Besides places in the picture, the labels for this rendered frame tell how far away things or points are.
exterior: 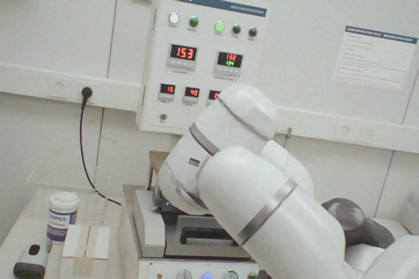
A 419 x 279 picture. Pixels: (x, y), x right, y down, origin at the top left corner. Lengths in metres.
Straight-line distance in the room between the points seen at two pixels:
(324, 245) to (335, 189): 1.51
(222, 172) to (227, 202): 0.04
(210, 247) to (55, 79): 0.91
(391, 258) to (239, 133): 0.25
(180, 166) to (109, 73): 1.17
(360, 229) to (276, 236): 0.33
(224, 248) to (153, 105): 0.45
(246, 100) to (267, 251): 0.21
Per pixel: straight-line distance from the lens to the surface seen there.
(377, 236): 0.93
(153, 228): 1.18
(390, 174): 2.17
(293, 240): 0.59
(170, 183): 0.70
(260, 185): 0.59
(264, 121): 0.67
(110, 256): 1.53
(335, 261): 0.59
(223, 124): 0.67
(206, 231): 1.18
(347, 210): 0.89
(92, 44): 1.82
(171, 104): 1.38
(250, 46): 1.41
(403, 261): 0.65
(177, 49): 1.35
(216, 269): 1.23
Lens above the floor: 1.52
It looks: 15 degrees down
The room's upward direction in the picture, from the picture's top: 10 degrees clockwise
